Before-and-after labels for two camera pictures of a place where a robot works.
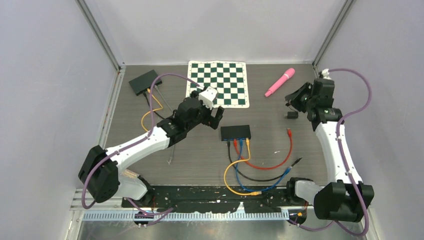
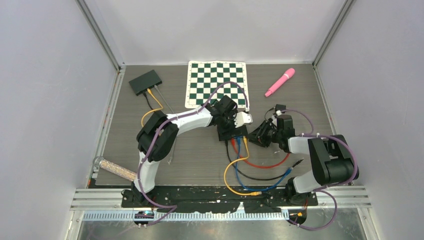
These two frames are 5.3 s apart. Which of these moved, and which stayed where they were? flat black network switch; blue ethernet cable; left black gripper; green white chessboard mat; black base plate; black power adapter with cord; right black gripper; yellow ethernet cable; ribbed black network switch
Moved: left black gripper; black power adapter with cord; right black gripper
Stayed: blue ethernet cable; ribbed black network switch; flat black network switch; black base plate; yellow ethernet cable; green white chessboard mat
